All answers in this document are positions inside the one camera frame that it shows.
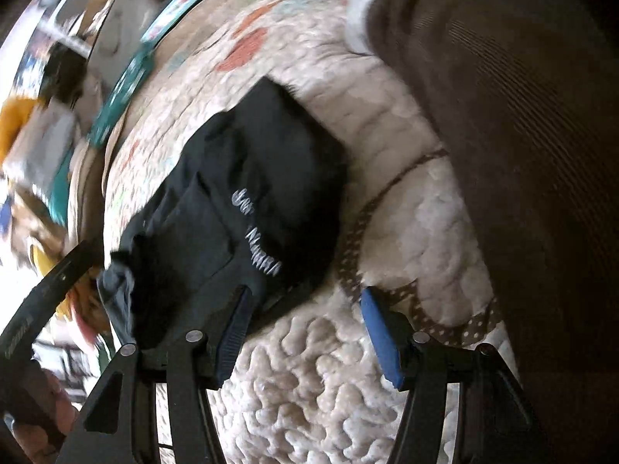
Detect black pants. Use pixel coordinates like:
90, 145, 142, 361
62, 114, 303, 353
97, 77, 350, 350

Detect person's grey sock foot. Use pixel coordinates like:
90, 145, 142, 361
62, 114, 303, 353
336, 0, 404, 55

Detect grey laptop bag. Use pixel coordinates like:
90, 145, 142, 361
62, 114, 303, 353
89, 0, 162, 66

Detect person's leg in brown trousers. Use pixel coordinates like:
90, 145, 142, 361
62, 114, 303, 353
362, 0, 619, 464

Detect light blue flat box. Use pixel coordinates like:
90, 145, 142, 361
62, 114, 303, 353
142, 0, 210, 45

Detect green cardboard box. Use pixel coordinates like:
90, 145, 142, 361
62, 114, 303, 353
88, 51, 156, 148

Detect teal cloth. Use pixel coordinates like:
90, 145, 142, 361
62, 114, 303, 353
47, 155, 75, 225

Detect yellow plastic bag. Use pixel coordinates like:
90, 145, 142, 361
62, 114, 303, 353
0, 97, 42, 162

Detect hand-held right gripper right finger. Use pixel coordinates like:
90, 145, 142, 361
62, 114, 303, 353
360, 287, 540, 464

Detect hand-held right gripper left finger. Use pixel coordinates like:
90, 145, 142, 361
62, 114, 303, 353
57, 285, 254, 464

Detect quilted patchwork blanket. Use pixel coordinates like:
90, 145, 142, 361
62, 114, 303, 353
68, 0, 520, 464

